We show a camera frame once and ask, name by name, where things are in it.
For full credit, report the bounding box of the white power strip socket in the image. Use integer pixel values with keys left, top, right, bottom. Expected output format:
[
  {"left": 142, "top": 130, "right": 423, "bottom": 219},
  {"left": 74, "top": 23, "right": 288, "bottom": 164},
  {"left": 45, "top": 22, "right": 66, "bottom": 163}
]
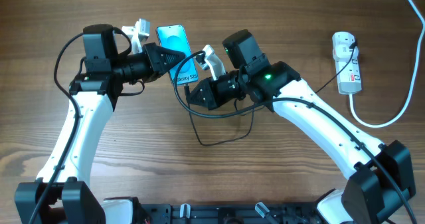
[{"left": 332, "top": 31, "right": 362, "bottom": 95}]

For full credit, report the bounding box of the teal Galaxy smartphone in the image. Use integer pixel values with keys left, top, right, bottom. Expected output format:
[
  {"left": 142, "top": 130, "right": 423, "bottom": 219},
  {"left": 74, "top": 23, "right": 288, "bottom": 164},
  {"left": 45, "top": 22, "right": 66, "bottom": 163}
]
[{"left": 156, "top": 25, "right": 199, "bottom": 85}]

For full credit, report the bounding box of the white power strip cord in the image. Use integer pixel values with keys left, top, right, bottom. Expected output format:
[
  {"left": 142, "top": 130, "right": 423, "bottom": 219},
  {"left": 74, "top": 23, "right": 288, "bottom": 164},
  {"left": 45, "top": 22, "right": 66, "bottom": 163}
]
[{"left": 348, "top": 0, "right": 425, "bottom": 129}]

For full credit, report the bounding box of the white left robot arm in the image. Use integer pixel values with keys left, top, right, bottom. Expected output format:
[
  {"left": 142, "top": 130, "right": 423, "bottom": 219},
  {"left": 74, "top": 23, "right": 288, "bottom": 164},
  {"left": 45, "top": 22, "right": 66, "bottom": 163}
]
[{"left": 15, "top": 24, "right": 186, "bottom": 223}]

